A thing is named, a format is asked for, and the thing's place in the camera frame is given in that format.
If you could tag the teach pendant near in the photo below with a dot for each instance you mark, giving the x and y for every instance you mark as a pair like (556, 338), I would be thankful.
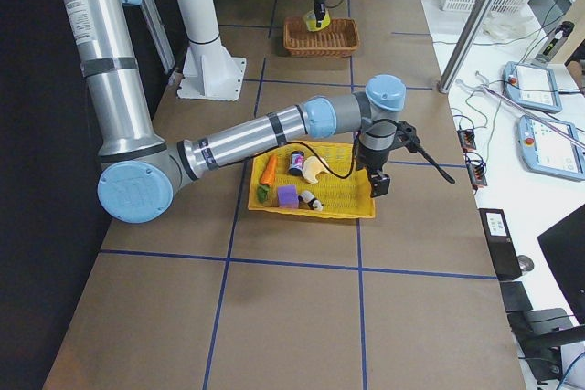
(545, 151)

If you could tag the purple foam block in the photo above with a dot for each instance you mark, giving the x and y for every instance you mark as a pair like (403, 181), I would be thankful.
(287, 196)

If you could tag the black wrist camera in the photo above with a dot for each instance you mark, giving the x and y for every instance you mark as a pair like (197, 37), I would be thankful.
(406, 136)

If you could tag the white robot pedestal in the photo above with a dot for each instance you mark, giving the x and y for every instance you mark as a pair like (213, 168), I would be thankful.
(209, 71)

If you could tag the toy carrot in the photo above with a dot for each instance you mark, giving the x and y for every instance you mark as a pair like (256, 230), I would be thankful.
(267, 179)

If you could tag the teach pendant far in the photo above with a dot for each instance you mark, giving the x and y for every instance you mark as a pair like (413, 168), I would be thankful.
(531, 87)

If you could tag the small drink can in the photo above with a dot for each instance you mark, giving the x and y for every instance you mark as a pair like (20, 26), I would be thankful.
(296, 163)

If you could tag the brown wicker basket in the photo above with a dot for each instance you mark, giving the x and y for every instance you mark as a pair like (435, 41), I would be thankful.
(340, 39)

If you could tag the yellow plastic basket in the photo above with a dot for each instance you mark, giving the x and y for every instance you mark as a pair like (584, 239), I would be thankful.
(342, 198)

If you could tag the toy panda figure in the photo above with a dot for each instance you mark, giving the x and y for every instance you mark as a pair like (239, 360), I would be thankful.
(311, 200)

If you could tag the toy croissant bread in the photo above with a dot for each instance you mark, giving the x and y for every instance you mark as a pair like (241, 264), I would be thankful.
(312, 167)

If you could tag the black monitor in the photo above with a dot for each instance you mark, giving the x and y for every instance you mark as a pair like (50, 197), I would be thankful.
(562, 246)

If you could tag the black box device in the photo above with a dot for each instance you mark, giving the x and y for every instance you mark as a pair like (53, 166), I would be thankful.
(500, 244)

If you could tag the aluminium post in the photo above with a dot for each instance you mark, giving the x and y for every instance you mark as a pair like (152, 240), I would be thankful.
(464, 44)

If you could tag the clear packing tape roll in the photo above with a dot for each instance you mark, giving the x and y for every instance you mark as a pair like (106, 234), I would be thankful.
(313, 24)

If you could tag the teach pendant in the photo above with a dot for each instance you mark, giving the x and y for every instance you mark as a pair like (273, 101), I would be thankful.
(531, 87)
(545, 151)

